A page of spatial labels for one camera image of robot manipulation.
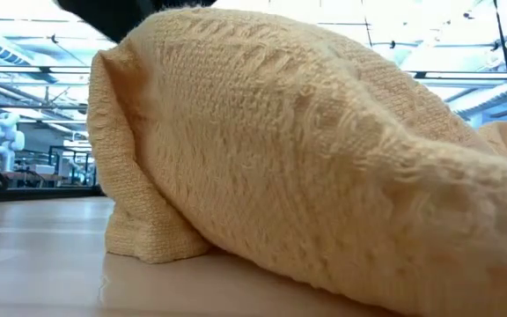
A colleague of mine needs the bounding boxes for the black aluminium table frame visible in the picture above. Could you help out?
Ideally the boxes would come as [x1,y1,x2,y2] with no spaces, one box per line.
[0,185,105,204]

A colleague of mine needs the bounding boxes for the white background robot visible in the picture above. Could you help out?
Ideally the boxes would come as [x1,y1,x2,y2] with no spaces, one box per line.
[0,112,26,173]

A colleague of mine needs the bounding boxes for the thin black pole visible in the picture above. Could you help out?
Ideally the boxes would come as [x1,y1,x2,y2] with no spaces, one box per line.
[492,0,507,122]

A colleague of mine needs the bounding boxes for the yellow towel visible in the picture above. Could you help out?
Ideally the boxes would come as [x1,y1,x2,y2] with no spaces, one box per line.
[86,5,507,317]

